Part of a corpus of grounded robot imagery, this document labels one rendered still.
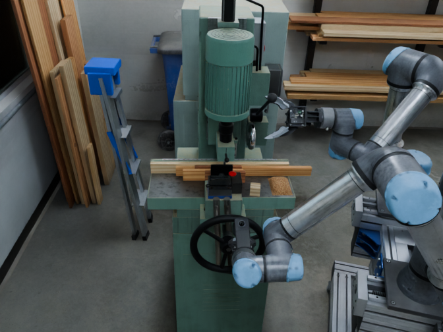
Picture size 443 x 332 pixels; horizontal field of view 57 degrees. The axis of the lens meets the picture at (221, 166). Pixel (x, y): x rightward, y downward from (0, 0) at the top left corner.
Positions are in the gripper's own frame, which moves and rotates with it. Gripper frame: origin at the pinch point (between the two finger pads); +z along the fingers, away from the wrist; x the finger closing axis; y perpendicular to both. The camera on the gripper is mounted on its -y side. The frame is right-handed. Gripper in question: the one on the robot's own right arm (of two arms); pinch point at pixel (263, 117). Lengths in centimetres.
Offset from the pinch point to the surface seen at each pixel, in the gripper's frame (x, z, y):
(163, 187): 27, 38, -22
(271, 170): 19.8, -8.5, -27.3
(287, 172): 20.9, -15.6, -28.0
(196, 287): 76, 23, -43
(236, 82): -12.4, 10.1, 1.6
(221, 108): -3.6, 15.2, -4.6
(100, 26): -102, 111, -225
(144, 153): 11, 70, -220
